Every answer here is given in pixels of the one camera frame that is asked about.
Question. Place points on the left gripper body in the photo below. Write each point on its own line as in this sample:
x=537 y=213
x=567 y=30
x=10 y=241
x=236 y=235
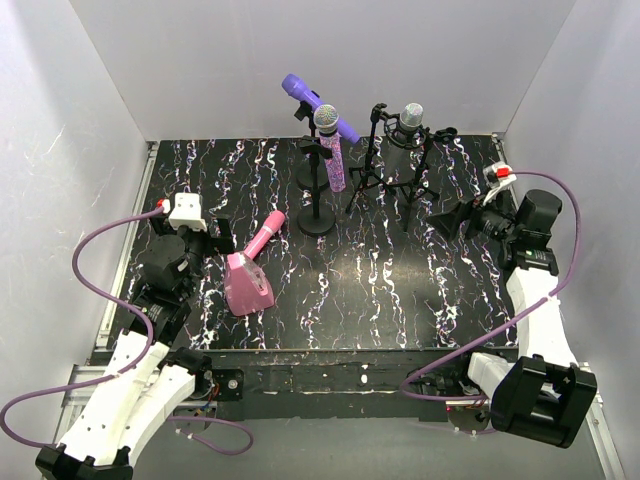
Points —
x=201 y=231

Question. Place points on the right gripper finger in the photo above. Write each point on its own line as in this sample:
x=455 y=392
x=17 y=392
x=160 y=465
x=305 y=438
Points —
x=448 y=223
x=468 y=212

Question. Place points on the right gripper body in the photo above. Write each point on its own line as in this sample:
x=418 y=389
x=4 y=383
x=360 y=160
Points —
x=473 y=216

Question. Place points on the black tripod shock-mount stand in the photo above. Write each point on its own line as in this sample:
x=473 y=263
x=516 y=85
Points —
x=411 y=190

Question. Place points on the black round-base stand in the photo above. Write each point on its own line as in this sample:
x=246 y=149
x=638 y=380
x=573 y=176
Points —
x=315 y=220
x=304 y=175

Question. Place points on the silver microphone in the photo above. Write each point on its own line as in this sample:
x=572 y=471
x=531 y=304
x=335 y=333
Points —
x=404 y=134

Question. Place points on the purple glitter microphone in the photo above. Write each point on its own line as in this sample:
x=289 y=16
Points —
x=326 y=119

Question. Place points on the purple smooth microphone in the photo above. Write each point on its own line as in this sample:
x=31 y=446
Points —
x=296 y=88

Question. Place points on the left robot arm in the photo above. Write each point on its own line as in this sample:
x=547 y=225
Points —
x=146 y=379

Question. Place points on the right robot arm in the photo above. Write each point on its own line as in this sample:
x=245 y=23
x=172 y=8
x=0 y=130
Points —
x=544 y=395

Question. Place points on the pink microphone holder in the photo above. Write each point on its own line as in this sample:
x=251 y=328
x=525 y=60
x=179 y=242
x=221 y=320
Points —
x=246 y=288

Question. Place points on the pink microphone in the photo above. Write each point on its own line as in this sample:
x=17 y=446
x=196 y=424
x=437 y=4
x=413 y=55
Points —
x=269 y=228

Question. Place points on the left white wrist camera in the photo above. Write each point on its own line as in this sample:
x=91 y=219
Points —
x=187 y=212

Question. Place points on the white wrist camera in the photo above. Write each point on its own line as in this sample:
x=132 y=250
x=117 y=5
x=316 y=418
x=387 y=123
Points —
x=187 y=212
x=499 y=176

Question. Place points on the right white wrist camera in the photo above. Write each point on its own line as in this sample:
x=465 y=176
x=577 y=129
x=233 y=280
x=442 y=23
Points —
x=499 y=176

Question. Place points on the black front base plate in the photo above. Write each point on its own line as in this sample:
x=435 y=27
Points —
x=325 y=384

